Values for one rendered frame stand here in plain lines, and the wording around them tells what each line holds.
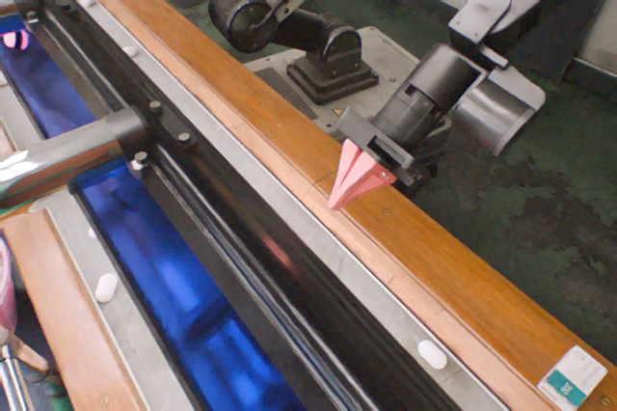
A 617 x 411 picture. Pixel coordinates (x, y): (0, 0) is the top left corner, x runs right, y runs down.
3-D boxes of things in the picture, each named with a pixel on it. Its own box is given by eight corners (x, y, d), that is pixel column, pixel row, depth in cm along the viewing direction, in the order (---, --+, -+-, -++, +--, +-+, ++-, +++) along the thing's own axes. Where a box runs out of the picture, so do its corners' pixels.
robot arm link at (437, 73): (443, 49, 48) (438, 26, 43) (494, 84, 46) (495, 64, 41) (402, 99, 50) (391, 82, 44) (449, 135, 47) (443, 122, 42)
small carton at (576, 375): (568, 351, 47) (576, 343, 46) (599, 377, 46) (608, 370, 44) (536, 386, 45) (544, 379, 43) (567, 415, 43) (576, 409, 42)
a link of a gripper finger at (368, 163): (330, 216, 45) (389, 146, 43) (291, 176, 48) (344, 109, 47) (357, 227, 51) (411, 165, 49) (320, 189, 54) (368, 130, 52)
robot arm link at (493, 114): (488, 18, 49) (488, -25, 41) (579, 75, 45) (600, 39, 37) (415, 104, 51) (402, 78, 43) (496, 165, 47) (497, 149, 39)
